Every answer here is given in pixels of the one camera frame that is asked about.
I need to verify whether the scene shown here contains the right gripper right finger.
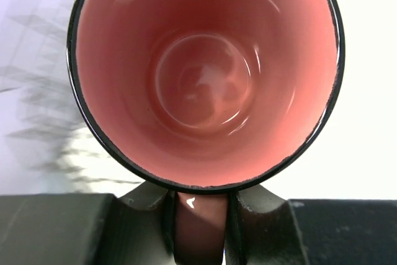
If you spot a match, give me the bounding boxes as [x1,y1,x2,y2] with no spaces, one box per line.
[225,185,396,264]

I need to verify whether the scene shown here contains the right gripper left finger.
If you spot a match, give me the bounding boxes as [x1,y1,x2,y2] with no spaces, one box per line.
[1,182,174,265]

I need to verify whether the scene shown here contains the pink patterned mug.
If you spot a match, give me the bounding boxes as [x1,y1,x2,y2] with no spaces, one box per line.
[66,0,345,264]

